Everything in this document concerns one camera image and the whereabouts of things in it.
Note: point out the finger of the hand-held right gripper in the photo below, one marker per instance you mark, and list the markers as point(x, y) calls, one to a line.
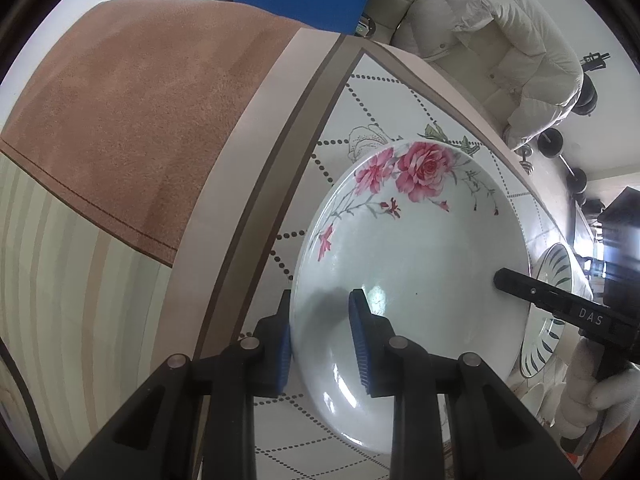
point(550, 297)

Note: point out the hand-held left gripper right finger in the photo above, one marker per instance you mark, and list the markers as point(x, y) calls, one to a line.
point(357, 342)

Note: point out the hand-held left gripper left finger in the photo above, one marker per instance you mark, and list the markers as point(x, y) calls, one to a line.
point(285, 342)

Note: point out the white bowl with dark stripes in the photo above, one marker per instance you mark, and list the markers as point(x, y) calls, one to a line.
point(556, 260)

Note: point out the plain white bowl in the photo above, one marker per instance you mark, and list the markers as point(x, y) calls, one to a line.
point(539, 400)

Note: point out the white plate with pink flowers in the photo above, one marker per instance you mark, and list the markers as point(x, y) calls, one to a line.
point(425, 260)

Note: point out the black weight plates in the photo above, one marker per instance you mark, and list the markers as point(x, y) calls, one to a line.
point(586, 95)

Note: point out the person's right hand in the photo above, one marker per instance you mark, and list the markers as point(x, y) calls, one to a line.
point(580, 400)

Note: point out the metal dumbbell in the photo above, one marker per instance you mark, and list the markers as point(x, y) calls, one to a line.
point(577, 177)
point(550, 140)

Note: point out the floral dotted tablecloth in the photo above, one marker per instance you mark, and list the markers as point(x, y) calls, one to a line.
point(150, 110)

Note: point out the white puffer jacket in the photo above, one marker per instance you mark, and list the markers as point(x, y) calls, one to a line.
point(490, 25)

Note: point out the cream leather chair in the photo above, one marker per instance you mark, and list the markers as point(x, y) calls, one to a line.
point(395, 5)

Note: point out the black chair bracket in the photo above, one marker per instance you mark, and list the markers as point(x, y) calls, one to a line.
point(596, 60)

